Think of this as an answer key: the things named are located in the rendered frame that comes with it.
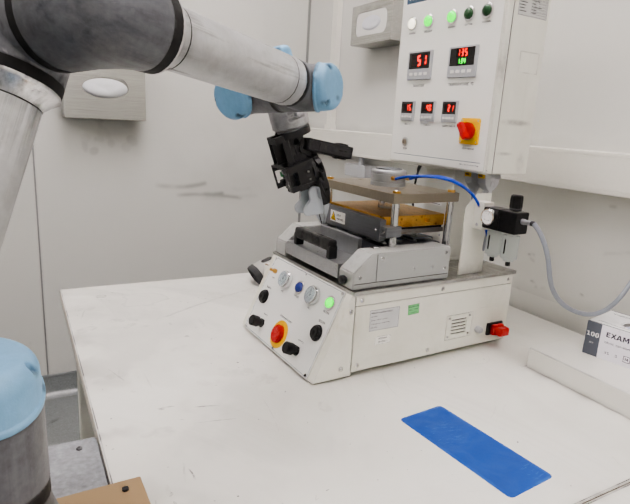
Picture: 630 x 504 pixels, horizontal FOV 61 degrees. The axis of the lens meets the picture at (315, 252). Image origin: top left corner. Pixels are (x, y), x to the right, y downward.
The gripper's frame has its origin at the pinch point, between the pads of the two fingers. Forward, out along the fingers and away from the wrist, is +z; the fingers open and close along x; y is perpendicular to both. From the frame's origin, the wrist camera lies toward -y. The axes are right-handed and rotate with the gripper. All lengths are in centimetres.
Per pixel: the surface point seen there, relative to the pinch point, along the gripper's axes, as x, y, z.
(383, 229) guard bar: 12.8, -5.6, 2.7
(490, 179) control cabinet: 13.8, -35.2, 2.9
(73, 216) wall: -145, 39, 12
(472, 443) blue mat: 44, 7, 29
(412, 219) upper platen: 10.3, -14.9, 4.9
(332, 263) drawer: 9.0, 5.6, 6.3
